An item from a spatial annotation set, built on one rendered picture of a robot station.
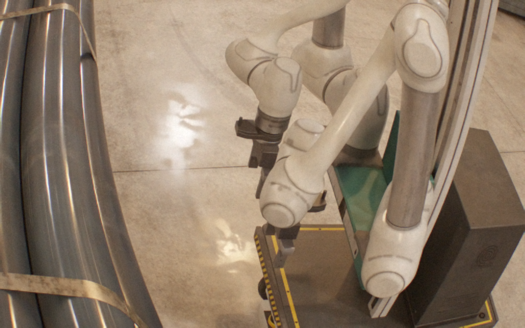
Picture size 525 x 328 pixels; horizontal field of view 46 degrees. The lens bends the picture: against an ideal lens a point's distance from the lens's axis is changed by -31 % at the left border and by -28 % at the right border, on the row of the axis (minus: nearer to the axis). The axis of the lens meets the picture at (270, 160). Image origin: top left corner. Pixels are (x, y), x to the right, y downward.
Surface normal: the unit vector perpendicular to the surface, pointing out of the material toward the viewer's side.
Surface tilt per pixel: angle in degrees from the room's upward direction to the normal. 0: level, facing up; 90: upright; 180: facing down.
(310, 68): 92
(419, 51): 84
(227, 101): 0
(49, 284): 0
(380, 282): 99
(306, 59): 97
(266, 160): 90
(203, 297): 0
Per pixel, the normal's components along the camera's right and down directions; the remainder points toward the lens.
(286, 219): -0.39, 0.62
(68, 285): 0.21, -0.78
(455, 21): -0.96, -0.06
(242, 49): -0.62, -0.22
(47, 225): -0.22, -0.69
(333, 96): -0.83, 0.13
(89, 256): 0.50, -0.75
